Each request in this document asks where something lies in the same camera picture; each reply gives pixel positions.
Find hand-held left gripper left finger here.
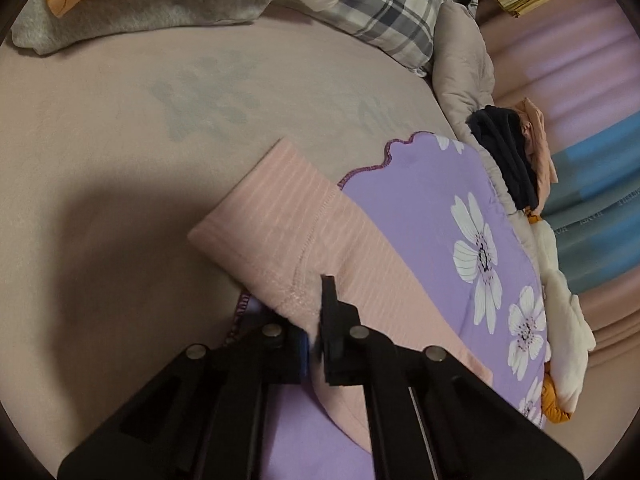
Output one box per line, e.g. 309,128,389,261
56,310,308,480

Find mustard orange cloth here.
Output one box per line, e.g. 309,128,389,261
527,212,573,426

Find white plush cloth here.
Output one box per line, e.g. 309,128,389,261
530,220,598,408

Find purple floral blanket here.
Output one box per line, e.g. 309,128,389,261
222,131,551,480

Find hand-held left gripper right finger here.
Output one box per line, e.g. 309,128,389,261
320,275,585,480

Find pink striped small garment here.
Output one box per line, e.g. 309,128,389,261
187,136,495,448

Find grey plaid pillow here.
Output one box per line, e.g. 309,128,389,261
330,0,446,78

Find beige quilt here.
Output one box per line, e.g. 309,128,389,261
432,0,546,281

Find grey fleece blanket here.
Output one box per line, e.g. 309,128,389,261
11,0,276,56

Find dark navy clothes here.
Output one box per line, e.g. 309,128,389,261
467,106,543,211

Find beige bed sheet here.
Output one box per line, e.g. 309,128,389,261
0,5,461,466

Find peach cloth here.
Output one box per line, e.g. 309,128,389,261
517,97,560,193

